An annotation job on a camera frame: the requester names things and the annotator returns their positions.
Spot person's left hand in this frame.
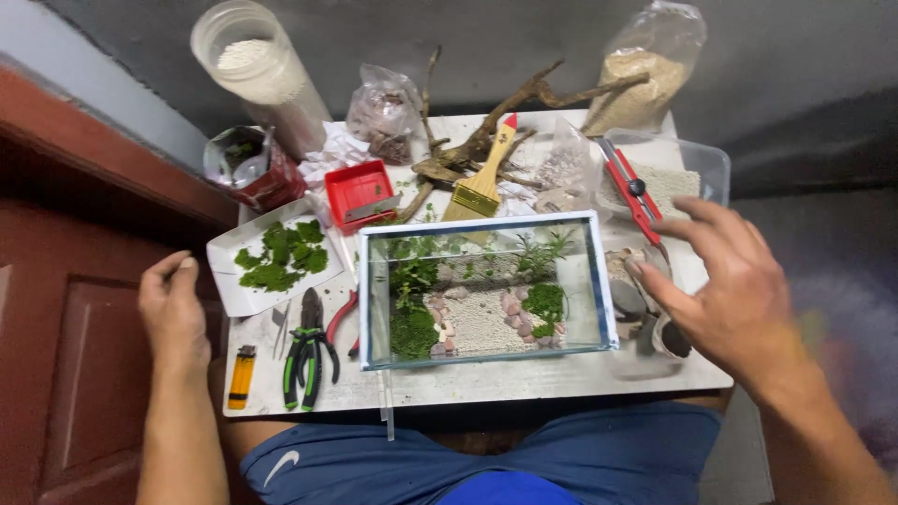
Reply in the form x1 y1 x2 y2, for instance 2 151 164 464
138 250 212 373

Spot person's right hand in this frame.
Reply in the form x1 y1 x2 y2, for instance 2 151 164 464
623 195 815 401

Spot white rectangular tray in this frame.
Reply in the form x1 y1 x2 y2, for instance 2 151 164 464
205 198 347 318

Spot yellow lighter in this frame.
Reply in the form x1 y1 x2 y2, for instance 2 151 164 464
226 344 258 411

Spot clear bag of large stones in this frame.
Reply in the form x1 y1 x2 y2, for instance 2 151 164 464
604 245 693 381

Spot red wooden door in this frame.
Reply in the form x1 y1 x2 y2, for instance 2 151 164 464
0 62 241 505

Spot metal tweezers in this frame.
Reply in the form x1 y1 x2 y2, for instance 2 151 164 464
271 301 293 361

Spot pile of loose green moss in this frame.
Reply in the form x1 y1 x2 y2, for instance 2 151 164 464
233 219 330 294

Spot clear box of white gravel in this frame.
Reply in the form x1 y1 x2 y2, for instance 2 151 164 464
595 128 732 223

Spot small glass aquarium tank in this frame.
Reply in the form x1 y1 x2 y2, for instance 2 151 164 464
357 209 620 372

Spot green and black pliers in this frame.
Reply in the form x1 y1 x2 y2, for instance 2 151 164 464
282 287 342 413

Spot red utility knife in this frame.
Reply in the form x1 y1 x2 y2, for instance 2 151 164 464
595 137 672 262

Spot red foil bag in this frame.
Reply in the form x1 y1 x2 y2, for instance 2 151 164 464
203 125 309 213

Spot small round moss clump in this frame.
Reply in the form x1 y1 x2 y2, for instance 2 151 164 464
521 282 567 339

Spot thin stemmed green plants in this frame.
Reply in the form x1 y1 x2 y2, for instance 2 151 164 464
512 230 575 283

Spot blue shorts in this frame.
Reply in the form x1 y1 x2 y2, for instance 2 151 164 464
239 400 724 505

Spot clear bag of small stones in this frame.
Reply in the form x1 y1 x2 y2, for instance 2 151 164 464
518 115 606 214

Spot row of pink pebbles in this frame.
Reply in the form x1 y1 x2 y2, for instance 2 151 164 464
425 284 566 356

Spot plastic bag of tan sand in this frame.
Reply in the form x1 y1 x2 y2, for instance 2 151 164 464
581 0 708 138

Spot red plastic tray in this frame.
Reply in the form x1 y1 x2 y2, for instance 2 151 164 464
323 159 402 237

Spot metal scraper blade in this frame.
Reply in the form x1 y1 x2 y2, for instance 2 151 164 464
343 194 401 224

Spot clear plastic strip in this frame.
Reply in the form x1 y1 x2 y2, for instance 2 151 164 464
378 369 396 442

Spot crumpled white paper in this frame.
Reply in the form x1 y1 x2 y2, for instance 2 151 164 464
297 120 373 188

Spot large moss clump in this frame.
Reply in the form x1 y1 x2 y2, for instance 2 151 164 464
389 307 441 361

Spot leafy green aquatic plants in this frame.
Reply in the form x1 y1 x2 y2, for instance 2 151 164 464
388 237 443 311

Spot white gravel bed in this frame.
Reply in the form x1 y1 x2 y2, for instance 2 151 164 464
421 254 555 356

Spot clear jar of white granules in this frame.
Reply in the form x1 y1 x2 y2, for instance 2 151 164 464
189 0 333 160

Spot branched brown driftwood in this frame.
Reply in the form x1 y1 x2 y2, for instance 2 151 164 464
398 45 651 225

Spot blue shirt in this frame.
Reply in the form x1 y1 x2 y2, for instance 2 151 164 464
434 470 584 505

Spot plastic bag of brown pebbles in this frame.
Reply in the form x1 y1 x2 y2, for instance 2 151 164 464
345 64 426 166

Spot red handled cutters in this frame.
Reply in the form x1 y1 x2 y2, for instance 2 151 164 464
324 288 361 359

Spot wooden handled paint brush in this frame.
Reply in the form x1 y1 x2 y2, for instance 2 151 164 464
441 113 520 227

